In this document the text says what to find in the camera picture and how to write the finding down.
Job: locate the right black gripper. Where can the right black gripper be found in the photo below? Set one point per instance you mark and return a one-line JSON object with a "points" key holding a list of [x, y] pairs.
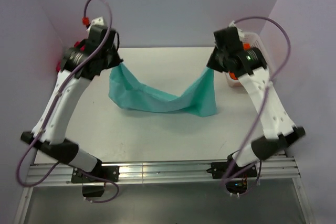
{"points": [[213, 62]]}

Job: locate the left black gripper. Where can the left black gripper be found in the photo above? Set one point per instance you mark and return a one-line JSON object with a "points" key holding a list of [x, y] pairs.
{"points": [[113, 60]]}

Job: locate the teal t shirt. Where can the teal t shirt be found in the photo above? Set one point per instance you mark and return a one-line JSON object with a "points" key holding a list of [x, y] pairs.
{"points": [[128, 93]]}

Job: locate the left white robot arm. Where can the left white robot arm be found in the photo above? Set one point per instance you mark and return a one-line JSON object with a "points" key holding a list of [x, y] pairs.
{"points": [[78, 67]]}

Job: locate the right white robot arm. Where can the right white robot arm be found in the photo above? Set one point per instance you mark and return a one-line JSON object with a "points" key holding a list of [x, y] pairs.
{"points": [[250, 67]]}

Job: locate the white plastic basket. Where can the white plastic basket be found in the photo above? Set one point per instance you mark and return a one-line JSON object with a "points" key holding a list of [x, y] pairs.
{"points": [[250, 39]]}

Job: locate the folded red t shirt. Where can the folded red t shirt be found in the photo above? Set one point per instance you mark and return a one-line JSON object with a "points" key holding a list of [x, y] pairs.
{"points": [[59, 64]]}

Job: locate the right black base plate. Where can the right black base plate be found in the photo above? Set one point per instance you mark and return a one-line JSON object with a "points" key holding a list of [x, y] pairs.
{"points": [[218, 169]]}

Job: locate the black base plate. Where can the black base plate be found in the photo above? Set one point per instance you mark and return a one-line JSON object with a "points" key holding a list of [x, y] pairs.
{"points": [[218, 169], [110, 173]]}

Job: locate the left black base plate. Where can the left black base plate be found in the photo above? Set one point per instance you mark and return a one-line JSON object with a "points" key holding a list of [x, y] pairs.
{"points": [[110, 173]]}

